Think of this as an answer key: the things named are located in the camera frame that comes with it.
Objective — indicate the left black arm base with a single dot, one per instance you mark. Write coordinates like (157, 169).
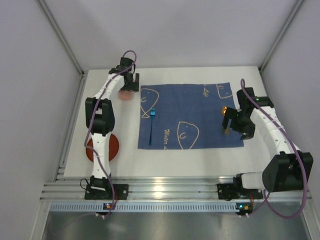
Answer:
(100, 189)

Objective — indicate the red round plate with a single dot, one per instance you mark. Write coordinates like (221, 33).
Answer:
(113, 149)

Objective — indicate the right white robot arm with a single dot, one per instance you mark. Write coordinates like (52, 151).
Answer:
(288, 166)

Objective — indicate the aluminium rail frame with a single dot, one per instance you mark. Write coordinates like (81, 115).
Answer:
(160, 174)

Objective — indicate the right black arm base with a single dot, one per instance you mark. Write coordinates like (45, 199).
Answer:
(236, 191)

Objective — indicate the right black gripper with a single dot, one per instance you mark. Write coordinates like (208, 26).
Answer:
(236, 122)

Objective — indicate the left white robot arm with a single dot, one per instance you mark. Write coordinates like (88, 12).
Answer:
(99, 114)

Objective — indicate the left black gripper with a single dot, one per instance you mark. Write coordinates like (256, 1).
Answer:
(132, 85)

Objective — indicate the pink plastic cup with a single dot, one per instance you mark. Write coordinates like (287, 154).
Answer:
(125, 95)

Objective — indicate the blue cloth placemat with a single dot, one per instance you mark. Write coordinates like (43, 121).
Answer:
(187, 117)

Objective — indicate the blue metallic fork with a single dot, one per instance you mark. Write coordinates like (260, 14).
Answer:
(152, 116)

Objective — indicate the perforated cable duct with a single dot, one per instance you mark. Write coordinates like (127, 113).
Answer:
(151, 207)

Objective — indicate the gold spoon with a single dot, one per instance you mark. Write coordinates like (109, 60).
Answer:
(224, 111)

